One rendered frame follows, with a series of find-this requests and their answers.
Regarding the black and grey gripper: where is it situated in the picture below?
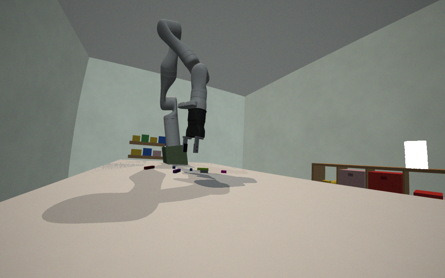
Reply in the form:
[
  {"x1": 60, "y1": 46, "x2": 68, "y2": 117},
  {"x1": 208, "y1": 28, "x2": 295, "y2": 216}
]
[{"x1": 178, "y1": 97, "x2": 207, "y2": 153}]

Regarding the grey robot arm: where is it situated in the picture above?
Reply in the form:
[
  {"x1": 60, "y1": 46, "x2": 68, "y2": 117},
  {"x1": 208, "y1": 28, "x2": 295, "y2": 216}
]
[{"x1": 157, "y1": 19, "x2": 209, "y2": 146}]

